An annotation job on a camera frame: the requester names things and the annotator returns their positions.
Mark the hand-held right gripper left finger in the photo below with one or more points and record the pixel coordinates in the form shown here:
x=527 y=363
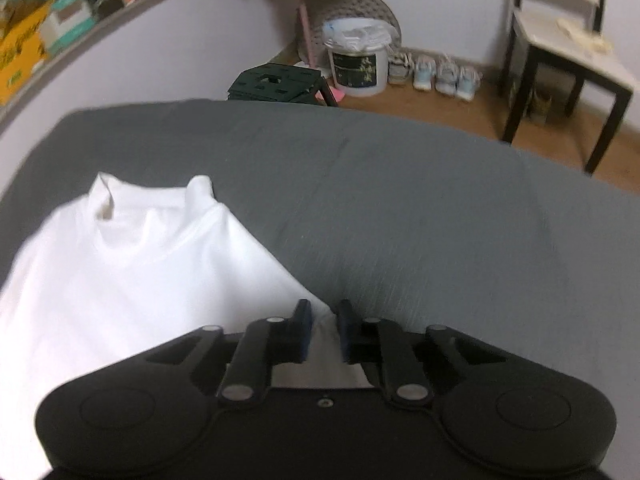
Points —
x=305 y=330

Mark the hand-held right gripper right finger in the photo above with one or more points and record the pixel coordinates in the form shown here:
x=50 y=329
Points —
x=345 y=330

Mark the white shirt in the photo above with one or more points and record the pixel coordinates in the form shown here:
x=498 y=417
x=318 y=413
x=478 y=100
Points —
x=125 y=285

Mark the grey bed sheet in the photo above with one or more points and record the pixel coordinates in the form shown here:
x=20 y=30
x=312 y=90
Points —
x=425 y=210

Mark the black folding stool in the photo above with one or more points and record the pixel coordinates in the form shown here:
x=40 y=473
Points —
x=272 y=80

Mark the white bucket with dark label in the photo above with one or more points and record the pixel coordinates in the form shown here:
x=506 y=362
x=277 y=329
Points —
x=357 y=72

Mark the grey white sneaker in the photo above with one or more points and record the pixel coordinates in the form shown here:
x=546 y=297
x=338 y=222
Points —
x=400 y=67

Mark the pink pole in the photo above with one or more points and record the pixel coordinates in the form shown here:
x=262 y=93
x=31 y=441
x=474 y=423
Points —
x=307 y=35

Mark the grey round woven cushion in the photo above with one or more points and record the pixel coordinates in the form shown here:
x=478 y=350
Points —
x=350 y=5

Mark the cream and black chair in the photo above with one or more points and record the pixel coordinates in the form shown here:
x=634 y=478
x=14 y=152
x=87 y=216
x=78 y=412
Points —
x=555 y=42

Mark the grey window ledge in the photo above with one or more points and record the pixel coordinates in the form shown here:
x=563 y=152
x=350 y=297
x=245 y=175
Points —
x=102 y=27

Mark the pale yellow cloth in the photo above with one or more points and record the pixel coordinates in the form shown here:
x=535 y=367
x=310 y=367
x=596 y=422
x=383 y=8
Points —
x=585 y=35

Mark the black printed box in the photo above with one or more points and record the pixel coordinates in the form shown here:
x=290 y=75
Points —
x=107 y=2

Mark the teal and white box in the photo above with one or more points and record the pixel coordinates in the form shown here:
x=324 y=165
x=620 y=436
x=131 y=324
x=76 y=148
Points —
x=70 y=22

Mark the yellow cardboard box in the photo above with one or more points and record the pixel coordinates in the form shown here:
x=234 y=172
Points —
x=20 y=55

